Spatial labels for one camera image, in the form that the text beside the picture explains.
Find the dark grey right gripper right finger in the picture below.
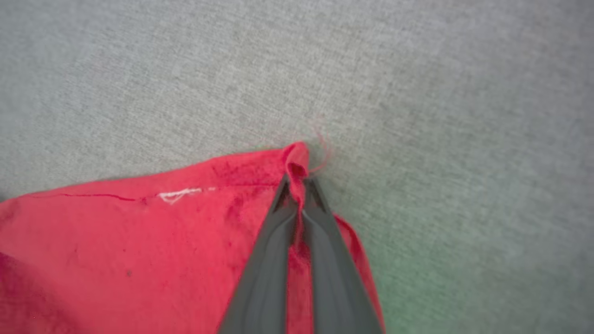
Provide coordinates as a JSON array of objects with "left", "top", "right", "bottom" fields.
[{"left": 302, "top": 178, "right": 384, "bottom": 334}]

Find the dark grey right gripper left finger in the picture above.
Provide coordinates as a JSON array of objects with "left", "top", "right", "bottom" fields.
[{"left": 218, "top": 174, "right": 303, "bottom": 334}]

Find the red and white garment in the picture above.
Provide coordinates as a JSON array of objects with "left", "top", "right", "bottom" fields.
[{"left": 0, "top": 130, "right": 387, "bottom": 334}]

